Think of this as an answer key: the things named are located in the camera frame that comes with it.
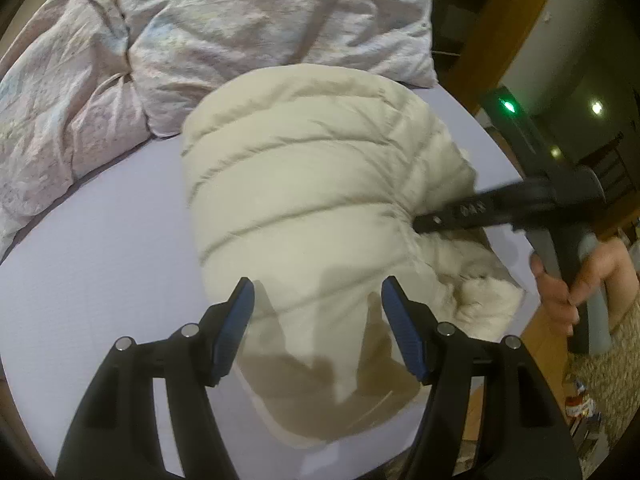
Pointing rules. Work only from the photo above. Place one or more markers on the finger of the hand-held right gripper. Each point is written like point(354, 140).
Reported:
point(470, 210)

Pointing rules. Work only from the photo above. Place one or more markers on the cream puffer jacket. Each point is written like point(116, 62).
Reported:
point(310, 185)

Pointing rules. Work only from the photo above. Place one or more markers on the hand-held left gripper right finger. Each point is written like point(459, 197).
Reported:
point(405, 330)

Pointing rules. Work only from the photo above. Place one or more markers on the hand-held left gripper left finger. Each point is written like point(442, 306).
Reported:
point(235, 330)

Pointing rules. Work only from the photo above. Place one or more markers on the dark wooden chair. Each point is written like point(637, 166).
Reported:
point(610, 165)

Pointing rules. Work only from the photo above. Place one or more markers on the red white packet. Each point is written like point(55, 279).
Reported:
point(580, 405)

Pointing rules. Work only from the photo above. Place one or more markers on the person's right hand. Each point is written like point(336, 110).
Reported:
point(555, 300)

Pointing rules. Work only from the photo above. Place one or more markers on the wooden bed frame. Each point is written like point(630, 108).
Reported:
point(505, 20)

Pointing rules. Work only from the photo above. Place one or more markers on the pale pink crinkled duvet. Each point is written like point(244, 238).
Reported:
point(60, 100)

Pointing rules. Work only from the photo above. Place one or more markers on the pale pink crinkled pillow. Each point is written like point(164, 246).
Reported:
point(250, 25)

